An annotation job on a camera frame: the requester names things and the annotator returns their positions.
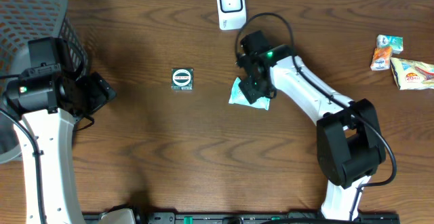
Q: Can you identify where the grey plastic mesh basket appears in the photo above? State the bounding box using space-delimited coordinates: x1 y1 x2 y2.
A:
0 0 90 166

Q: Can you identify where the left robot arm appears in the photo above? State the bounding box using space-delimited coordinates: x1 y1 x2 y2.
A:
5 64 116 223

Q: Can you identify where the white blue snack bag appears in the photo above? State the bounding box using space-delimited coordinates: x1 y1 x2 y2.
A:
391 57 433 90

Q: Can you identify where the green snack packet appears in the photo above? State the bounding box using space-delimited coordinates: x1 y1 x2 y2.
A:
229 77 270 111

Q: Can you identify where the orange snack packet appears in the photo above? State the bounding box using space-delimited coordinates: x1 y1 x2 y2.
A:
370 46 393 71

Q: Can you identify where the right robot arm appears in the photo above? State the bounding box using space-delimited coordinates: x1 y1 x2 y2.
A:
236 43 390 221

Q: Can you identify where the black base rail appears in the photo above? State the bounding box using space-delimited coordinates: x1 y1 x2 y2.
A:
84 211 401 224

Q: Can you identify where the round white red lid cup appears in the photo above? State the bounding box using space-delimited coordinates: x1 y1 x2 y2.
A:
171 68 194 90

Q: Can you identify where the white barcode scanner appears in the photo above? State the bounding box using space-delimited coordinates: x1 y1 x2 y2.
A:
216 0 247 31

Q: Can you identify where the small teal white packet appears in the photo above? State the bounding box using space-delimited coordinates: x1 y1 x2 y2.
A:
376 35 403 54

